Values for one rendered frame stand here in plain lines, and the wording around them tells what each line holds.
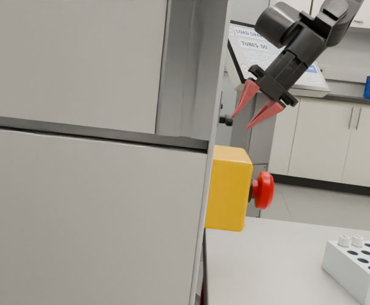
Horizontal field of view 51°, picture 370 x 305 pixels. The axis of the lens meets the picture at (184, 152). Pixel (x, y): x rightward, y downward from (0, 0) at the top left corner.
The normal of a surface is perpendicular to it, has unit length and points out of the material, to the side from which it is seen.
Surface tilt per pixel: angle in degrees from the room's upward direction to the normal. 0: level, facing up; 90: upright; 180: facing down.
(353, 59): 90
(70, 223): 90
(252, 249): 0
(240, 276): 0
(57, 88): 90
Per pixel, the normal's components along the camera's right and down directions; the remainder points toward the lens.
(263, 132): 0.55, 0.23
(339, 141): -0.14, 0.19
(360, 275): -0.97, -0.06
